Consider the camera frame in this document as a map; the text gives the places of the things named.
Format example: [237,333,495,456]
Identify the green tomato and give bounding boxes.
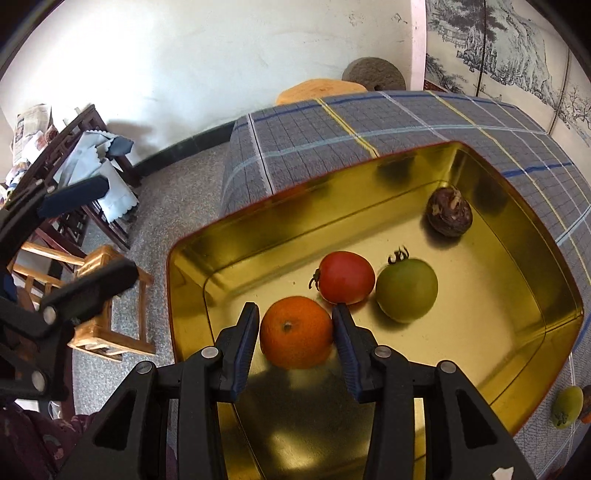
[375,247,439,323]
[550,386,584,430]

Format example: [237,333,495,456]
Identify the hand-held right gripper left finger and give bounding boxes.
[55,302,260,480]

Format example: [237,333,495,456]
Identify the dark brown round fruit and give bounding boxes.
[427,187,474,237]

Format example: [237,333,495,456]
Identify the round grey millstone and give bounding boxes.
[342,56,407,92]

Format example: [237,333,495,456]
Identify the white scalloped cloth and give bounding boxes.
[95,159,139,222]
[55,130,116,183]

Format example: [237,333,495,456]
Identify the dark wooden chair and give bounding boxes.
[0,104,141,252]

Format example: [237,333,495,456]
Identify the small light wooden chair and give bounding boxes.
[9,242,156,361]

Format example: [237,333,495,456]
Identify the gold metal tin box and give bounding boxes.
[166,141,585,480]

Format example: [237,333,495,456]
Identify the red tomato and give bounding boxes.
[308,251,376,305]

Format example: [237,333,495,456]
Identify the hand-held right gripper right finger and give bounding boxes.
[331,304,539,480]

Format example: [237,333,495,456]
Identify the landscape painted folding screen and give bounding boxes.
[424,0,591,148]

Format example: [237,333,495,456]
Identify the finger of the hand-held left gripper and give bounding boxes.
[0,257,139,402]
[0,175,110,273]

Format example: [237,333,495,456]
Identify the stack of newspapers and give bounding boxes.
[11,104,54,162]

